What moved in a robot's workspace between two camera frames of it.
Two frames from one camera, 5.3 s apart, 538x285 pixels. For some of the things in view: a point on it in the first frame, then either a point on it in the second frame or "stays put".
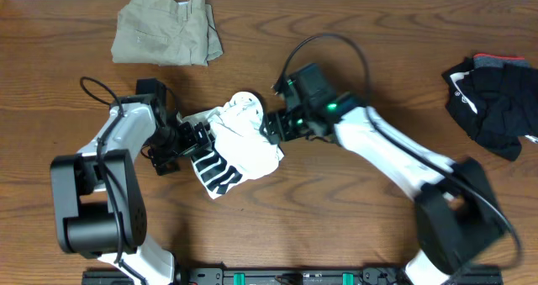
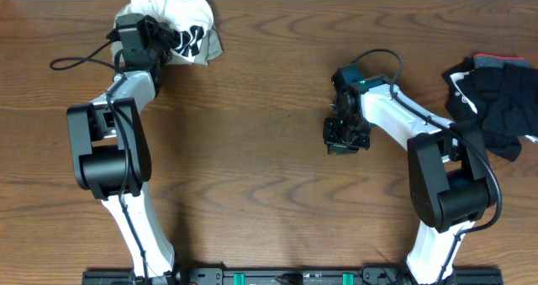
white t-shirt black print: (240, 150) → (190, 16)
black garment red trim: (493, 98) stays put
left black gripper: (191, 145) → (162, 36)
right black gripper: (270, 121) → (335, 145)
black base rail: (289, 276) stays put
